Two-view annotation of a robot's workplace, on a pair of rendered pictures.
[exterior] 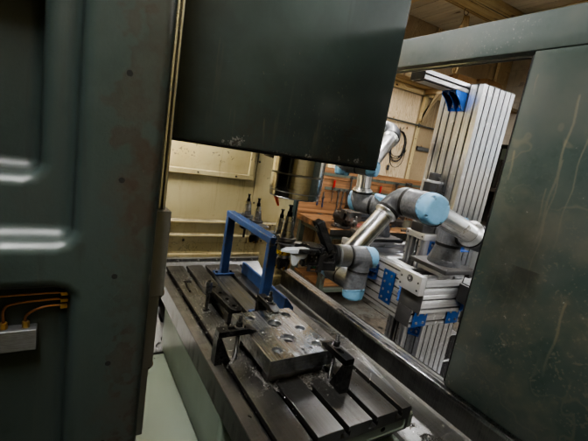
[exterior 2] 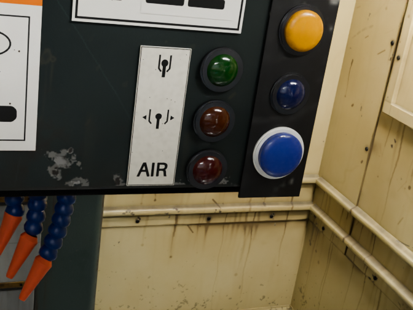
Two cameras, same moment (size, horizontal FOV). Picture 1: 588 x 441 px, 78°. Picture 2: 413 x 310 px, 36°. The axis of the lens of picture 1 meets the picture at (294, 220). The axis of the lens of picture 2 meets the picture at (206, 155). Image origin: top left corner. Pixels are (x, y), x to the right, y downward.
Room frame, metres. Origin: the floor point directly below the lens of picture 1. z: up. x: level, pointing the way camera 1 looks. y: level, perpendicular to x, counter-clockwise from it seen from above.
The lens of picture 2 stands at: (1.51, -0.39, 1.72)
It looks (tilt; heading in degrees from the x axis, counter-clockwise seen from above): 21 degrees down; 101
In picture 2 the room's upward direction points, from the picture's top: 8 degrees clockwise
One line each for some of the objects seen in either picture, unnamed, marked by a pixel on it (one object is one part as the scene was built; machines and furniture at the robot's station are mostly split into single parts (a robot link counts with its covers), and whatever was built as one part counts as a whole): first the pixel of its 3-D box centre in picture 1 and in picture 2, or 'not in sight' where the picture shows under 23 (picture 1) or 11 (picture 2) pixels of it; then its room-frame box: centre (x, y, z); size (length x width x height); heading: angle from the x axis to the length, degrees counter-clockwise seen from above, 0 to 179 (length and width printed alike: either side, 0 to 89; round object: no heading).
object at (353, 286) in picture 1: (352, 282); not in sight; (1.25, -0.24, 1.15); 0.11 x 0.08 x 0.11; 33
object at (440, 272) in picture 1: (444, 269); not in sight; (1.71, -0.75, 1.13); 0.36 x 0.22 x 0.06; 119
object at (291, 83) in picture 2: not in sight; (290, 94); (1.49, 0.00, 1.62); 0.02 x 0.01 x 0.02; 33
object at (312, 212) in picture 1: (388, 238); not in sight; (4.31, -1.15, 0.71); 2.21 x 0.95 x 1.43; 119
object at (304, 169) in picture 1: (297, 178); not in sight; (1.13, 0.01, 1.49); 0.16 x 0.16 x 0.12
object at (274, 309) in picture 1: (267, 309); not in sight; (1.28, 0.04, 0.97); 0.13 x 0.03 x 0.15; 33
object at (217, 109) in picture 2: not in sight; (214, 121); (1.45, -0.03, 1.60); 0.02 x 0.01 x 0.02; 33
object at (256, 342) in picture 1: (280, 337); not in sight; (1.11, -0.02, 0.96); 0.29 x 0.23 x 0.05; 33
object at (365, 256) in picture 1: (360, 257); not in sight; (1.23, -0.25, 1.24); 0.11 x 0.08 x 0.09; 112
